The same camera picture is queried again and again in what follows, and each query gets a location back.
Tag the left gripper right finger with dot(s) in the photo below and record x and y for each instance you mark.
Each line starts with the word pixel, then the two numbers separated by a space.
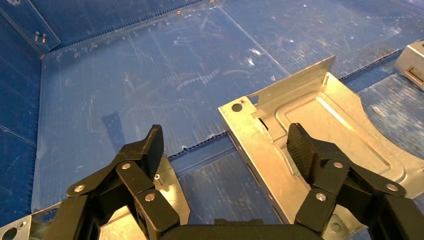
pixel 328 172

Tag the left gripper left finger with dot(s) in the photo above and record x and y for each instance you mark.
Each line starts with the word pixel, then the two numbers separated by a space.
pixel 145 155

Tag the stamped metal bracket plate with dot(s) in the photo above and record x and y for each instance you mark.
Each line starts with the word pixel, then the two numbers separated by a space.
pixel 412 59
pixel 175 202
pixel 331 109

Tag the blue corrugated plastic box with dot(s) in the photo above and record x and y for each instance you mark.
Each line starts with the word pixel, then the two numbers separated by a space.
pixel 132 82

